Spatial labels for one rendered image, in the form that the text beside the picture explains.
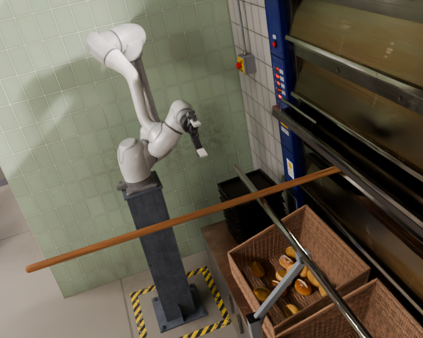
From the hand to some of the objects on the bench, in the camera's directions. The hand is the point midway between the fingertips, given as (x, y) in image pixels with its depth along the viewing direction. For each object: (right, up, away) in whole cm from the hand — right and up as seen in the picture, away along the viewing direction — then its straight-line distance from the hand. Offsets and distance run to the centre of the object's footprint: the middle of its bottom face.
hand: (200, 140), depth 175 cm
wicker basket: (+46, -72, +43) cm, 95 cm away
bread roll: (+30, -66, +56) cm, 92 cm away
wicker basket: (+62, -98, -8) cm, 116 cm away
